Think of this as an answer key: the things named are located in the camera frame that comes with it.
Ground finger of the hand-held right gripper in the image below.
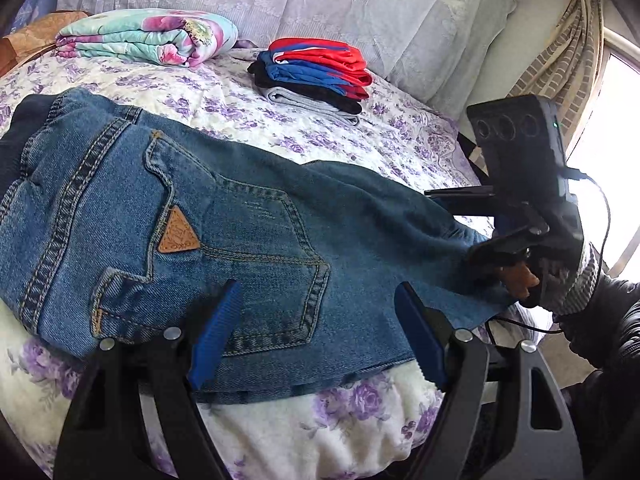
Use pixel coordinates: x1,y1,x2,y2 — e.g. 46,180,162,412
462,226,551,272
424,184,496,202

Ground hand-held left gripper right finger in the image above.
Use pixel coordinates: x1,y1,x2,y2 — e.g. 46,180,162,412
394,281,583,480

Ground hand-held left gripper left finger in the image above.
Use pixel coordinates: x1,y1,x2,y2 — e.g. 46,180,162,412
52,279,243,480

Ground blue denim pants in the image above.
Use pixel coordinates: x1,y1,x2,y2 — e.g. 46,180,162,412
0,87,521,406

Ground person's right forearm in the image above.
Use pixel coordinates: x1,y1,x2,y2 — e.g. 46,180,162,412
542,240,640,480

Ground person's right hand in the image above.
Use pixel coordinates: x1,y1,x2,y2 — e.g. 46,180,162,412
500,261,542,307

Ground bright window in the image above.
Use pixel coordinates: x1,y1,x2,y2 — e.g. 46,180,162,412
565,35,640,276

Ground beige checkered curtain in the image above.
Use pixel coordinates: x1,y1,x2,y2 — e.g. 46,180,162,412
507,0,608,133

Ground grey folded garment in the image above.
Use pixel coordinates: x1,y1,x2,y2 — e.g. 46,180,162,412
265,86,361,127

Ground purple floral bedspread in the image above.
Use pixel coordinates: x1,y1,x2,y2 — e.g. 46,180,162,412
0,42,501,480

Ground red garment with blue stripes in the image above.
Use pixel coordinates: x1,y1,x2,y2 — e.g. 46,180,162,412
268,37,368,75

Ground blue and red garment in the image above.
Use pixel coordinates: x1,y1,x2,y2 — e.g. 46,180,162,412
262,57,373,102

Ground black folded garment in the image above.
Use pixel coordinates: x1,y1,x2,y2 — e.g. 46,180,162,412
247,60,363,115

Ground folded turquoise floral blanket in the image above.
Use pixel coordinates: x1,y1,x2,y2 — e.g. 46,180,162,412
55,8,240,68

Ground brown patterned pillow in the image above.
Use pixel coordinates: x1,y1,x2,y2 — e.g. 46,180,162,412
0,10,88,68

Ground black cable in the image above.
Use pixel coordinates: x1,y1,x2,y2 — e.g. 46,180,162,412
485,167,612,346

